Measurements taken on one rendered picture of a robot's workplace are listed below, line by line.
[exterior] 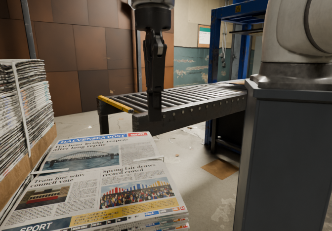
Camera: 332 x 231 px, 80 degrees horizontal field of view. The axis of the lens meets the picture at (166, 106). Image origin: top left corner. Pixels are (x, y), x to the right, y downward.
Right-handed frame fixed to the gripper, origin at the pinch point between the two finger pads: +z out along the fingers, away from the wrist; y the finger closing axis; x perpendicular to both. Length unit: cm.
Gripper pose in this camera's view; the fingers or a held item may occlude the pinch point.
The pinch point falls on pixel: (154, 106)
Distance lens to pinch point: 45.4
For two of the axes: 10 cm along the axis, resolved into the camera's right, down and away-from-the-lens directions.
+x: 9.6, -0.7, 2.6
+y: 2.7, 2.4, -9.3
